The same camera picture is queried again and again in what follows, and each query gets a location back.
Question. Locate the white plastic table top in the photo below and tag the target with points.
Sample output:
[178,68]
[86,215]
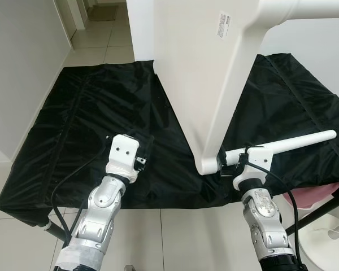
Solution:
[203,84]

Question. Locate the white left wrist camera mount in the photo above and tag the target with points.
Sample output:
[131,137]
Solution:
[124,152]

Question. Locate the white plastic table leg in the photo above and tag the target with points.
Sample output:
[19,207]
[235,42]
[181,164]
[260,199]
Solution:
[305,140]

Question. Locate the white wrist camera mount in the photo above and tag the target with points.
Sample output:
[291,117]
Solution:
[124,152]
[257,158]

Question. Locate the white printed sticker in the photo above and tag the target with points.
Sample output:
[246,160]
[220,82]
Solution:
[224,25]

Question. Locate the pink cushion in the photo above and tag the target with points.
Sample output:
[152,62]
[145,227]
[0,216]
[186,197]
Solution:
[311,197]

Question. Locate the white floor fan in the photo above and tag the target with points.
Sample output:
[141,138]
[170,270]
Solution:
[327,248]

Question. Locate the black cloth table cover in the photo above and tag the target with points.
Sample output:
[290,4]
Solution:
[101,113]

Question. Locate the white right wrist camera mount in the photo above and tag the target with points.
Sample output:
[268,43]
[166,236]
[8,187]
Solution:
[257,158]

